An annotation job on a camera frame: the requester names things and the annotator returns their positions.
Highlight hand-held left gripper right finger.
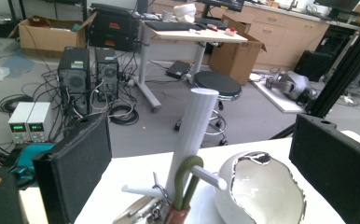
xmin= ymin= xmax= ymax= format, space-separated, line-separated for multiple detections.
xmin=288 ymin=113 xmax=360 ymax=224

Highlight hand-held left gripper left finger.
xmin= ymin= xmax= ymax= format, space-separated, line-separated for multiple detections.
xmin=33 ymin=113 xmax=113 ymax=224

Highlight silver keychain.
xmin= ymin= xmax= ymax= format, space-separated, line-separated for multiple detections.
xmin=112 ymin=172 xmax=173 ymax=224

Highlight green and brown keychain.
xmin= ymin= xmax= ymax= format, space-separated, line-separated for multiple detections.
xmin=163 ymin=155 xmax=205 ymax=224

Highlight white peg stand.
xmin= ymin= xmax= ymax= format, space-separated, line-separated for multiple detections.
xmin=120 ymin=87 xmax=232 ymax=224

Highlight white power supply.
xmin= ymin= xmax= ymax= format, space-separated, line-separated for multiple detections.
xmin=7 ymin=101 xmax=35 ymax=145
xmin=27 ymin=101 xmax=54 ymax=144

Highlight white mat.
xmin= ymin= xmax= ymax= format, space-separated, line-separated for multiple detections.
xmin=19 ymin=130 xmax=360 ymax=224

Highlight white cracked-edge bowl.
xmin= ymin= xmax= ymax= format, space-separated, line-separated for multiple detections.
xmin=213 ymin=150 xmax=307 ymax=224

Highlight large black computer tower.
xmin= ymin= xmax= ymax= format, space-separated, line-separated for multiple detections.
xmin=57 ymin=46 xmax=92 ymax=117

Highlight white floor board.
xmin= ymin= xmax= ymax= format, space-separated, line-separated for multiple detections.
xmin=249 ymin=72 xmax=311 ymax=114

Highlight grey device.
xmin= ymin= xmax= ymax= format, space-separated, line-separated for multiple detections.
xmin=265 ymin=70 xmax=319 ymax=107

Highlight small black computer tower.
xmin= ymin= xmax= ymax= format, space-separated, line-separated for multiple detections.
xmin=94 ymin=47 xmax=120 ymax=104

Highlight black case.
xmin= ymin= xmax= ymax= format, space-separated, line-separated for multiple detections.
xmin=293 ymin=49 xmax=337 ymax=83

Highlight teal floor mat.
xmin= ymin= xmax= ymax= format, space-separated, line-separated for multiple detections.
xmin=3 ymin=53 xmax=35 ymax=75

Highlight wide cardboard box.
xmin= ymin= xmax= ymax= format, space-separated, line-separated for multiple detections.
xmin=7 ymin=13 xmax=97 ymax=53

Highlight stack of black cases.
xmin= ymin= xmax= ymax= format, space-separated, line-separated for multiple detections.
xmin=87 ymin=2 xmax=139 ymax=52

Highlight flat black box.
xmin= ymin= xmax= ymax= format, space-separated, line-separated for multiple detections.
xmin=165 ymin=60 xmax=191 ymax=79

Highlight wooden cabinets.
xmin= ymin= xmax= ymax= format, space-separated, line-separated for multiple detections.
xmin=151 ymin=0 xmax=330 ymax=71

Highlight black round stool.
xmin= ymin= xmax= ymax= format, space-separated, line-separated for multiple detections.
xmin=173 ymin=70 xmax=243 ymax=147

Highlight open cardboard box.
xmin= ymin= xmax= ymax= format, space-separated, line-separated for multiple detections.
xmin=208 ymin=14 xmax=267 ymax=87

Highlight black keyboard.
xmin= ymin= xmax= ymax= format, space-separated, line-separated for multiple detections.
xmin=144 ymin=20 xmax=207 ymax=32

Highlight white desk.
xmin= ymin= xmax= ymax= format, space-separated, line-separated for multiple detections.
xmin=137 ymin=20 xmax=249 ymax=113

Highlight white bag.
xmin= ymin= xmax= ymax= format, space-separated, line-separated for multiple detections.
xmin=173 ymin=2 xmax=198 ymax=23

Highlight black monitor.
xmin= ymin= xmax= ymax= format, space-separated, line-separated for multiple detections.
xmin=196 ymin=0 xmax=245 ymax=20

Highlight coiled black cable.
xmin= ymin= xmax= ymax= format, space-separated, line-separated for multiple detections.
xmin=109 ymin=104 xmax=140 ymax=126

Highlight loose black cable coil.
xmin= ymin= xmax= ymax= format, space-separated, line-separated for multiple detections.
xmin=0 ymin=93 xmax=35 ymax=115

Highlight black metal frame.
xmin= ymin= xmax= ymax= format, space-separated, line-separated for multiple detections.
xmin=269 ymin=8 xmax=360 ymax=140

